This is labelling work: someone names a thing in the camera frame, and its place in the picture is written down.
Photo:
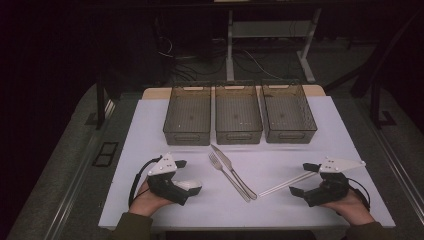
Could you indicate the person's right hand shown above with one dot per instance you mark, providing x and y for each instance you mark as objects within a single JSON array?
[{"x": 353, "y": 206}]

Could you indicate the black metal stand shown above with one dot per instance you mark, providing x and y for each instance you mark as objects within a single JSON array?
[
  {"x": 100, "y": 106},
  {"x": 376, "y": 103}
]

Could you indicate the white table mat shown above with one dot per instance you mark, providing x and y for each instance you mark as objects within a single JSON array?
[{"x": 283, "y": 210}]

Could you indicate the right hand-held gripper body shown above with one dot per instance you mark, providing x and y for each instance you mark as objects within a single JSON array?
[{"x": 330, "y": 188}]

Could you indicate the metal floor rail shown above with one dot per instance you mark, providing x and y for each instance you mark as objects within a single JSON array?
[
  {"x": 71, "y": 193},
  {"x": 400, "y": 166}
]

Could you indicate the silver fork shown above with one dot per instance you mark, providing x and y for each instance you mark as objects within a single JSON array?
[{"x": 230, "y": 178}]

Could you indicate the smoky transparent plastic bin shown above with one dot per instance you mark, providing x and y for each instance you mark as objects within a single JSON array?
[
  {"x": 237, "y": 115},
  {"x": 188, "y": 116},
  {"x": 287, "y": 113}
]

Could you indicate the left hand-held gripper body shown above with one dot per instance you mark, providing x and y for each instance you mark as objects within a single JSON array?
[{"x": 162, "y": 168}]

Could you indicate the white metal desk frame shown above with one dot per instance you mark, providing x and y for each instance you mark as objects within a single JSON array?
[{"x": 273, "y": 29}]

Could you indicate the person's left hand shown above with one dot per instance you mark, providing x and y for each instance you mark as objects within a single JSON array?
[{"x": 146, "y": 201}]

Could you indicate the silver table knife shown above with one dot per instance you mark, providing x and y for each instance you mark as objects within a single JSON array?
[{"x": 226, "y": 163}]

